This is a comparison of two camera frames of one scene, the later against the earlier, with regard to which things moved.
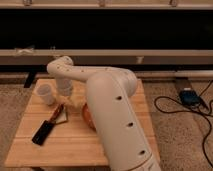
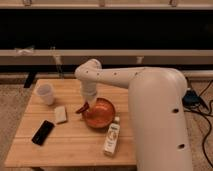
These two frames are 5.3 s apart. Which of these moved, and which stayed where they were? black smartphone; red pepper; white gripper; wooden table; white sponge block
Moved: white gripper; red pepper
Stayed: white sponge block; wooden table; black smartphone
